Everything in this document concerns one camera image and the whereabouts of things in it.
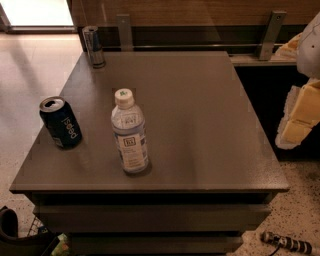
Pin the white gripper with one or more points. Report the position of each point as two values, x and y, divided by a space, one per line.
310 50

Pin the clear plastic water bottle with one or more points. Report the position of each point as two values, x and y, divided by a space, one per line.
128 125

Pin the silver redbull can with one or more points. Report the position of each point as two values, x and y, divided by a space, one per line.
93 46

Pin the blue pepsi can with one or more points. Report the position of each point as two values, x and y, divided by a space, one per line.
59 119

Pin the black white striped tool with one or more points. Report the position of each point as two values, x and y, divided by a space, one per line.
292 245

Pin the green packet on floor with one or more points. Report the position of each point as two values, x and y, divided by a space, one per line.
62 249

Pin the black bag on floor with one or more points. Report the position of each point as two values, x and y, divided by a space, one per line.
13 245

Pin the right metal wall bracket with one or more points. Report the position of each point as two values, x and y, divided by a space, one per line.
270 35

